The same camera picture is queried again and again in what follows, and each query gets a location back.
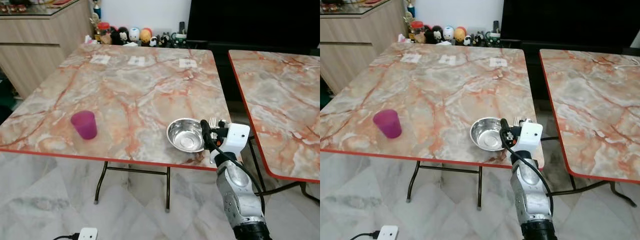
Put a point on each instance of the small panda figurine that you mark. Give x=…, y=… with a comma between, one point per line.
x=467, y=40
x=153, y=41

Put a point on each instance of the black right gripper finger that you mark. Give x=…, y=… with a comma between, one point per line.
x=206, y=131
x=505, y=130

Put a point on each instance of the orange round toy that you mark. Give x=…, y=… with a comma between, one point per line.
x=145, y=35
x=460, y=34

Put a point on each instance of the blue and gold trophy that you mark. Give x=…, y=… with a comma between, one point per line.
x=411, y=7
x=96, y=9

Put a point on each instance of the stainless steel bowl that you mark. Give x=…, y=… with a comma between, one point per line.
x=184, y=136
x=486, y=134

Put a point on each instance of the white paper label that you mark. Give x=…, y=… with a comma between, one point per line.
x=100, y=59
x=498, y=62
x=447, y=59
x=411, y=58
x=136, y=61
x=188, y=63

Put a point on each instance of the marble table with red edge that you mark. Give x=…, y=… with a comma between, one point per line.
x=285, y=110
x=595, y=115

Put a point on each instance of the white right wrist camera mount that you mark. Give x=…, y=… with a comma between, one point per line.
x=236, y=137
x=531, y=136

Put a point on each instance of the small black figurine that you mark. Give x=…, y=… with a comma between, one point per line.
x=164, y=40
x=479, y=38

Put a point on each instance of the large marble folding table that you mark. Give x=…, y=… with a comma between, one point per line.
x=135, y=95
x=440, y=95

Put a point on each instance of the white egg-shaped toy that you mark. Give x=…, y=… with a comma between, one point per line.
x=134, y=34
x=448, y=33

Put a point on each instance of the purple plastic cup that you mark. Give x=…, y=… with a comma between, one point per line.
x=387, y=125
x=84, y=126

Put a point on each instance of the jar with red lid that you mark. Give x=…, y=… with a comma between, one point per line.
x=104, y=33
x=417, y=31

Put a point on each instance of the silver metal fork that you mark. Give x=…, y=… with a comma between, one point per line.
x=213, y=122
x=518, y=121

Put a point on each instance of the light wooden cabinet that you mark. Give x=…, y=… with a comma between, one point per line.
x=357, y=42
x=40, y=45

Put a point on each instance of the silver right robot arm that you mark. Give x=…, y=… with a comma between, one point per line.
x=241, y=197
x=533, y=200

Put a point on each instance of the black television screen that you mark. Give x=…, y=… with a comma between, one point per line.
x=250, y=20
x=570, y=20

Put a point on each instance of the black panda plush toy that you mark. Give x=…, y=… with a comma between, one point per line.
x=435, y=34
x=121, y=35

